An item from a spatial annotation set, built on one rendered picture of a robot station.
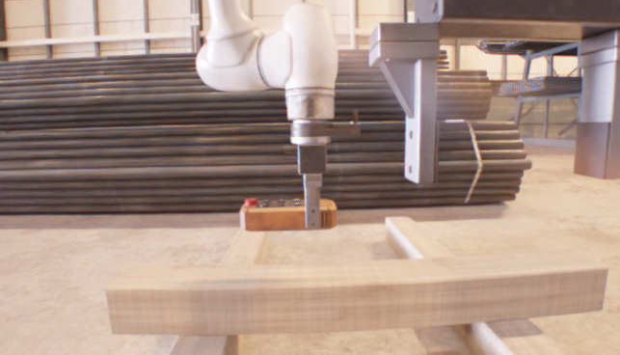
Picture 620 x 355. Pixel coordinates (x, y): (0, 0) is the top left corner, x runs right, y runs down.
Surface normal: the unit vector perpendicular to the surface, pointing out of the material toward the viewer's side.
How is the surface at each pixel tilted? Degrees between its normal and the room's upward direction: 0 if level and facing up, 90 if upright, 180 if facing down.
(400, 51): 90
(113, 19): 90
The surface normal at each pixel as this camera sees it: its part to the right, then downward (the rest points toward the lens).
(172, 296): 0.03, 0.11
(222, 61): -0.37, 0.44
